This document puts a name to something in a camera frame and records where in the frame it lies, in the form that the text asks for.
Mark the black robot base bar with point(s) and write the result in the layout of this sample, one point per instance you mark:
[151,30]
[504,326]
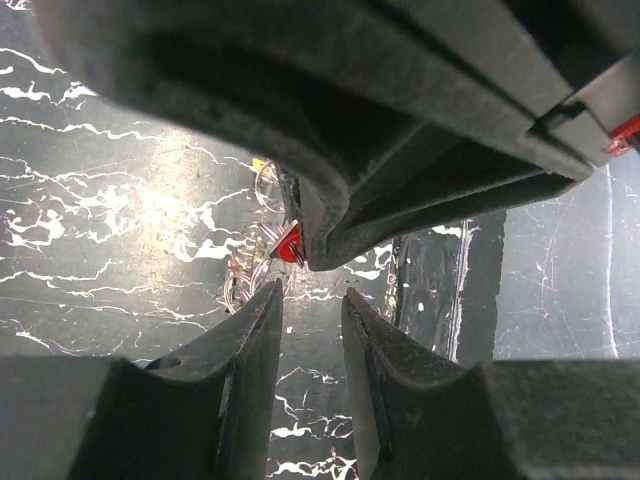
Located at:
[447,283]

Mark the black disc with keyrings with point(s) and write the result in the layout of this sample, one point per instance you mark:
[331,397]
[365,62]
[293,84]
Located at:
[249,266]

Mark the red key tag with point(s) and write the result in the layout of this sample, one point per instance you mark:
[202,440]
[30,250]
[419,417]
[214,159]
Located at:
[288,247]

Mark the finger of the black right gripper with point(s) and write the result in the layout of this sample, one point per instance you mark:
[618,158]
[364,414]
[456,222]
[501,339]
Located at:
[273,77]
[398,178]

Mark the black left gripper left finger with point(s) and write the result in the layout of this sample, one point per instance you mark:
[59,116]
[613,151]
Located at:
[202,411]

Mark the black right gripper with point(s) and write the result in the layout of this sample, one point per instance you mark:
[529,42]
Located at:
[574,65]

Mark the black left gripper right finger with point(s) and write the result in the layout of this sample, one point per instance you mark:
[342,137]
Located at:
[417,415]

